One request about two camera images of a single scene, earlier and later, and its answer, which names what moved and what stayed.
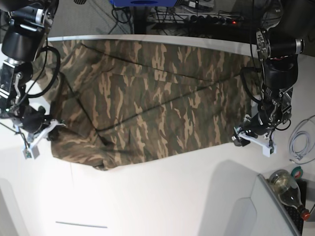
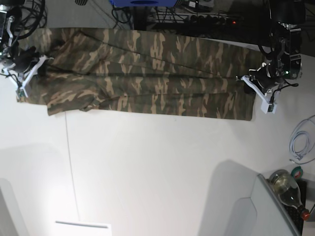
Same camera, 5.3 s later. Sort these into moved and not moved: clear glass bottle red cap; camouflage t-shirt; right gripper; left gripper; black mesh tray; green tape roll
Moved: left gripper; right gripper; camouflage t-shirt
Not moved: green tape roll; black mesh tray; clear glass bottle red cap
